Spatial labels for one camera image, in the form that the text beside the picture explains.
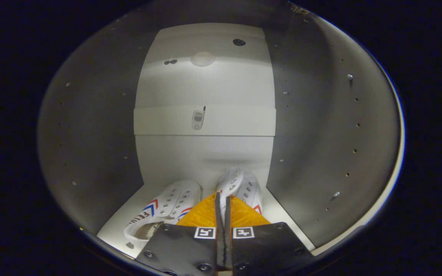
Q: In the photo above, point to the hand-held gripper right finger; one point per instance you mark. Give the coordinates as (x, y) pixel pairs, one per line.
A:
(267, 245)

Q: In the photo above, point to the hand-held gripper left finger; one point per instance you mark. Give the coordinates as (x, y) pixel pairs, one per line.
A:
(190, 245)

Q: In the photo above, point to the white canvas shoe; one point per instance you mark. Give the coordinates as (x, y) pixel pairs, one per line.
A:
(242, 186)
(171, 205)

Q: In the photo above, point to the round white disc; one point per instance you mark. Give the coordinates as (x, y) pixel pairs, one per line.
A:
(202, 59)

